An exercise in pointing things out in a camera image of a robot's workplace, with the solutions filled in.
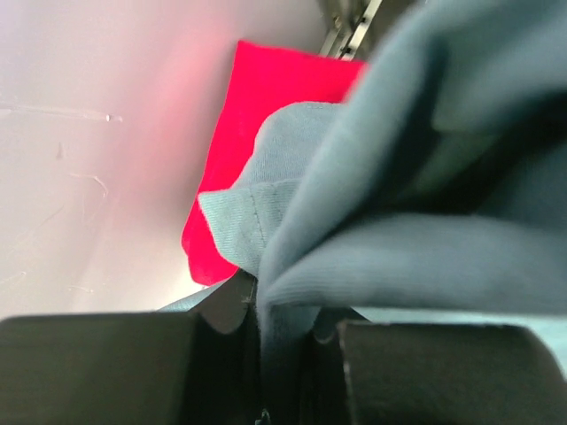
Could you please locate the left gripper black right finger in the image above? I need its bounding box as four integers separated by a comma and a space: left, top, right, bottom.
300, 308, 566, 424

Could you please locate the folded pink t shirt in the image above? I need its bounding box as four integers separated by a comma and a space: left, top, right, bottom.
182, 41, 365, 286

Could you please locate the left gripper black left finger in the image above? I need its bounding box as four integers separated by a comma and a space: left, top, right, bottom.
1, 274, 260, 424

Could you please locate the grey blue t shirt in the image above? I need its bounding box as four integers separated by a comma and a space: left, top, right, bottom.
154, 0, 567, 425

